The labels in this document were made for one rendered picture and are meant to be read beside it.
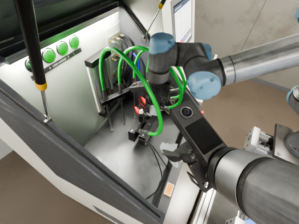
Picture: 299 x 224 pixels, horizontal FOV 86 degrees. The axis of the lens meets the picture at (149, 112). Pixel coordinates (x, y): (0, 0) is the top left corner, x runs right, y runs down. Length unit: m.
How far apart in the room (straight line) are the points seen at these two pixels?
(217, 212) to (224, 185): 1.37
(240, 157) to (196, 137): 0.08
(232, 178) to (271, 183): 0.04
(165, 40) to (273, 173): 0.41
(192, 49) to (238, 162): 0.37
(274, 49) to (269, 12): 2.67
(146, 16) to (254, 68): 0.62
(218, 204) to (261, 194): 1.43
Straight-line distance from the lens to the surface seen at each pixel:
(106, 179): 0.56
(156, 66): 0.53
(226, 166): 0.24
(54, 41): 0.63
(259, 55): 0.47
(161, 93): 0.61
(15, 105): 0.52
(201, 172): 0.32
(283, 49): 0.49
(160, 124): 0.51
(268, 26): 3.19
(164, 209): 0.73
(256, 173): 0.21
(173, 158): 0.33
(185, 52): 0.52
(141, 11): 0.94
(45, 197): 1.92
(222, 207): 1.63
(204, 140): 0.28
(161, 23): 0.91
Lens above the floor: 1.66
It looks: 47 degrees down
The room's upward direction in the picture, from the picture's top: 4 degrees clockwise
